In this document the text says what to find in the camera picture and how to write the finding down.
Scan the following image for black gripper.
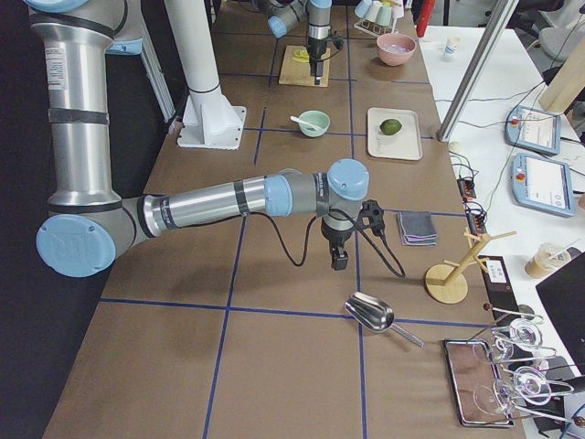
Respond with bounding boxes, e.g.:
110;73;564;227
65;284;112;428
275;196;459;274
306;39;327;86
321;226;354;271

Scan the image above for light green bowl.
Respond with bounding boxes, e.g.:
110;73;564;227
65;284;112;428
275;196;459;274
299;110;330;138

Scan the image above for white plastic spoon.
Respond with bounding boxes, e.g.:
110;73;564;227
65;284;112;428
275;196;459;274
289;116;320;130

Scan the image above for pink bowl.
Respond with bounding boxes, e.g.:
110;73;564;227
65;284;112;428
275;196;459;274
376;32;417;67

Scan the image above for upper lemon slice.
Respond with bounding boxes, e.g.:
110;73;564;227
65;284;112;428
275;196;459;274
293;49;309;58

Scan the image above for wooden cutting board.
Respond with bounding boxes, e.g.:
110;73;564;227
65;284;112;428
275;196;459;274
279;45;330;88

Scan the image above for metal ice scoop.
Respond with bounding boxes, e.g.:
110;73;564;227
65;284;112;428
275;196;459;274
344;292;425;348

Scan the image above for cup rack with cups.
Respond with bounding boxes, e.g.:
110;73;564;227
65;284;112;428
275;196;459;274
354;0;405;37

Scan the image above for grey folded cloth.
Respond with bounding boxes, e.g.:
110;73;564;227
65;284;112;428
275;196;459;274
397;211;438;246

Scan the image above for clear ice cubes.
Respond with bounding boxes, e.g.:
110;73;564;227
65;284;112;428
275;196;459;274
378;35;411;53

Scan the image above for green lime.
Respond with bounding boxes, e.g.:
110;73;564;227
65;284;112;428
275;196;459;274
379;119;403;136

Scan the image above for white rabbit tray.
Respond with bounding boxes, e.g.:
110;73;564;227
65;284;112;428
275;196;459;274
367;107;422;161

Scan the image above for wooden mug tree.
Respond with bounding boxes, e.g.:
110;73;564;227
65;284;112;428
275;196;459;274
424;228;516;305

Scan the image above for red fire extinguisher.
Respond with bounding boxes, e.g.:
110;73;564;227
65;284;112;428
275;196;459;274
416;0;435;37

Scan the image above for white paper cup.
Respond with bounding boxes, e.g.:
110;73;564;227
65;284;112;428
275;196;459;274
442;36;461;62

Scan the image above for lower orange adapter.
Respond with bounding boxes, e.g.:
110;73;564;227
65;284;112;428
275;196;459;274
465;207;486;235

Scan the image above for orange adapter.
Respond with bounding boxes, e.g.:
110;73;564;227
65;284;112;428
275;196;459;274
457;177;476;200
465;207;486;235

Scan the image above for upper orange adapter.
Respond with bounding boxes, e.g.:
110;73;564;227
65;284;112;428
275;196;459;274
457;177;476;200

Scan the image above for black card box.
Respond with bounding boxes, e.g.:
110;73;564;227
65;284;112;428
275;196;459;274
482;255;518;311

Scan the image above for upper wine glass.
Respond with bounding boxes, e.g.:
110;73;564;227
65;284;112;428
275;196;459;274
467;318;550;365

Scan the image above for wine glass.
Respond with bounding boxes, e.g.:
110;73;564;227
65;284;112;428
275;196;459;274
472;366;553;419
467;318;550;365

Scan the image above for metal rectangular tray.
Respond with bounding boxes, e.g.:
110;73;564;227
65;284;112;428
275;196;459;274
442;338;515;429

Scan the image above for iced coffee cup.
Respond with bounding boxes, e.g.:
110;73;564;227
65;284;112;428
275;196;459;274
525;242;583;279

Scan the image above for lower teach pendant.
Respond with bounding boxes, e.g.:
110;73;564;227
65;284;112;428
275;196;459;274
511;153;576;218

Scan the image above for teach pendant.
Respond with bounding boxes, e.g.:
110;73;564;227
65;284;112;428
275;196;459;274
505;105;560;156
511;153;576;218

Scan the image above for upper teach pendant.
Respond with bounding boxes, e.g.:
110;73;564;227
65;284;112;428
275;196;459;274
505;105;560;156

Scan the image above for black laptop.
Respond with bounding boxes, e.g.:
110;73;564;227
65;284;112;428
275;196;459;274
536;256;584;363

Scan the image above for lower wine glass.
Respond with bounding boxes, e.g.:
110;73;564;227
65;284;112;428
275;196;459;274
472;366;553;419

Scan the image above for wooden plank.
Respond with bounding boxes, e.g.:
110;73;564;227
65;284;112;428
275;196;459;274
538;16;584;113

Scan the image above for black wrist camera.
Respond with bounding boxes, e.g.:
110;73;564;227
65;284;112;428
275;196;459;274
357;199;386;238
328;32;345;51

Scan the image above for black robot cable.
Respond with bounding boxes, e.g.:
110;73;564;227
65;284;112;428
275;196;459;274
262;208;407;279

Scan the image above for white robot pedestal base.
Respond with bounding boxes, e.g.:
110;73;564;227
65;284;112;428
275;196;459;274
165;0;247;150

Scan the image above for aluminium frame post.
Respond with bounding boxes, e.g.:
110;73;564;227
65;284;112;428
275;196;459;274
437;0;518;143

